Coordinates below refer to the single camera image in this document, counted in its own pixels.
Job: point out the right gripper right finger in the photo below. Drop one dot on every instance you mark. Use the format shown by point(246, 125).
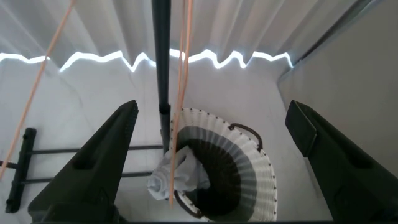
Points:
point(351, 174)

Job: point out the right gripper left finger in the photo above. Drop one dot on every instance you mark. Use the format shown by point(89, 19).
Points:
point(93, 168)

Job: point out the pink clothes hanger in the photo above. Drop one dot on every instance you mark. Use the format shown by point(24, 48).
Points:
point(182, 87)
point(34, 87)

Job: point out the white laundry basket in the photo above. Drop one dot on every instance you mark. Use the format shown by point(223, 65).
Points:
point(258, 161)

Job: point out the black clothes rack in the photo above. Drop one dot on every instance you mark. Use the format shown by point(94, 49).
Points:
point(161, 62)

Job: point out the pale grey shorts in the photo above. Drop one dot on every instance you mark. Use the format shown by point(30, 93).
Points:
point(186, 174)

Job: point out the white curtain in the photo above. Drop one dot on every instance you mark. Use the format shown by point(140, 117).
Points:
point(248, 28)

